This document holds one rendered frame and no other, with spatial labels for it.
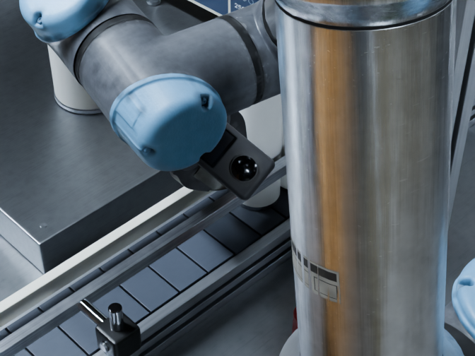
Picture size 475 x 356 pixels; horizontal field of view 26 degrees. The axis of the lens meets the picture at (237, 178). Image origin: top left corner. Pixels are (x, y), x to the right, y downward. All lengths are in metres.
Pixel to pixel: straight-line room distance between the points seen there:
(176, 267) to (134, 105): 0.35
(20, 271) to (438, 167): 0.71
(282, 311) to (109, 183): 0.24
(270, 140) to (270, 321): 0.19
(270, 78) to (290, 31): 0.32
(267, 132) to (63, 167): 0.26
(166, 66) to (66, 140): 0.48
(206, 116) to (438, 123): 0.28
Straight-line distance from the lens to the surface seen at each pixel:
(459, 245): 1.18
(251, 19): 0.80
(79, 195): 1.15
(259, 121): 1.04
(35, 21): 0.82
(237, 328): 1.08
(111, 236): 1.05
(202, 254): 1.08
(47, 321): 0.93
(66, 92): 1.25
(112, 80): 0.77
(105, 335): 0.90
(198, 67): 0.77
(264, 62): 0.79
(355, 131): 0.48
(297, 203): 0.53
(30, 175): 1.19
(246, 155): 0.93
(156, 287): 1.05
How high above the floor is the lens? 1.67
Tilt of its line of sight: 43 degrees down
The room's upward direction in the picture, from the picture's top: straight up
